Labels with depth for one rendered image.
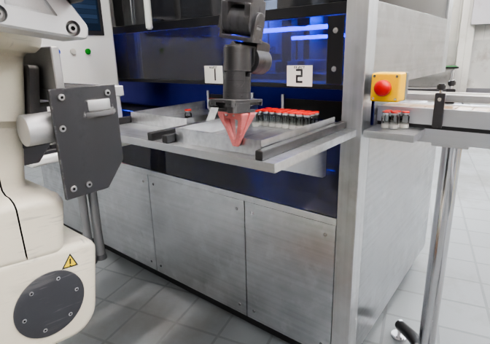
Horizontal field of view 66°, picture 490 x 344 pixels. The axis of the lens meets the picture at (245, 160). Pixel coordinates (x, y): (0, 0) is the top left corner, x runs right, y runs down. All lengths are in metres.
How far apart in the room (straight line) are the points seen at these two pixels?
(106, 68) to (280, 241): 0.96
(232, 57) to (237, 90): 0.06
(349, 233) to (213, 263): 0.64
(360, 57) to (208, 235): 0.90
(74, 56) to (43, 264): 1.05
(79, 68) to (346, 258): 1.17
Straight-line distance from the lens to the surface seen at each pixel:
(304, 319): 1.42
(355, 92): 1.06
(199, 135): 0.88
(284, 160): 0.75
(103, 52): 1.64
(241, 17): 0.76
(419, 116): 1.13
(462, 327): 1.88
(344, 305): 1.30
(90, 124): 0.60
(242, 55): 0.76
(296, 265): 1.32
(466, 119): 1.11
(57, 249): 0.65
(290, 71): 1.14
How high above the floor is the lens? 1.08
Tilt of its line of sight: 16 degrees down
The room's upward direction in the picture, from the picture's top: 1 degrees counter-clockwise
